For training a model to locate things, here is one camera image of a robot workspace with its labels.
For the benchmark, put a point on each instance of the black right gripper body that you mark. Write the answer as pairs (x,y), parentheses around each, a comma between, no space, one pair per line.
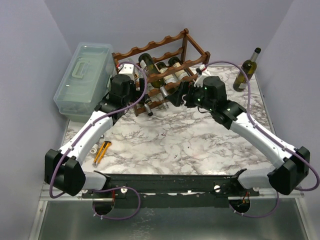
(185,94)

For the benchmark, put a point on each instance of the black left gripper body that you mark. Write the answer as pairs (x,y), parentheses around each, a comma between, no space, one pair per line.
(135,94)

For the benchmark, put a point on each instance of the green bottle brown label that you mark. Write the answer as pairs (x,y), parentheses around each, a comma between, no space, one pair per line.
(146,102)

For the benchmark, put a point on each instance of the dark green wine bottle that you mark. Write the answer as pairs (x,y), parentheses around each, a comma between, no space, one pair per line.
(162,67)
(176,62)

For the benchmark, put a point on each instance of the clear bottle black cap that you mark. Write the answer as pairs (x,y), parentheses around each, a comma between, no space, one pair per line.
(136,73)

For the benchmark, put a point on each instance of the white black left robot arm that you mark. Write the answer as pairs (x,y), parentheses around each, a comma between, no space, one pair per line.
(63,167)

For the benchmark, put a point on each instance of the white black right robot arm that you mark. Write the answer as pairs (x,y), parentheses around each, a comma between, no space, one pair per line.
(289,164)

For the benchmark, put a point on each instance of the clear glass wine bottle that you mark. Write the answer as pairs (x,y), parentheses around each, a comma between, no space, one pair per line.
(157,98)

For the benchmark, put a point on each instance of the brown wooden wine rack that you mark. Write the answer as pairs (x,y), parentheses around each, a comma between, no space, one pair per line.
(166,72)

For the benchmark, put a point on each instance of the translucent green plastic toolbox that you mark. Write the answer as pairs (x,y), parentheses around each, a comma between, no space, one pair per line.
(85,81)

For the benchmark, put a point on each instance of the silver metal pipe fitting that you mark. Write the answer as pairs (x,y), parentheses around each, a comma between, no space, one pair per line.
(95,147)

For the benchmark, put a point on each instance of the yellow utility knife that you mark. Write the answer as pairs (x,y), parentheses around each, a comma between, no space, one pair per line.
(101,152)

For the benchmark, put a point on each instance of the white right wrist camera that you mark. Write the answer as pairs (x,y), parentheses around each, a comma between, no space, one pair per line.
(202,73)

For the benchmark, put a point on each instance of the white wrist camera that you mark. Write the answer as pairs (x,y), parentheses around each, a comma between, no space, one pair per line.
(127,69)
(202,73)

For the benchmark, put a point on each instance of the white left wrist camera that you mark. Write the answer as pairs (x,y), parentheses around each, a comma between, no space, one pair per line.
(127,69)

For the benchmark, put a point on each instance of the black metal base rail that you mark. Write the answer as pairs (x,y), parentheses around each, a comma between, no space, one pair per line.
(171,191)

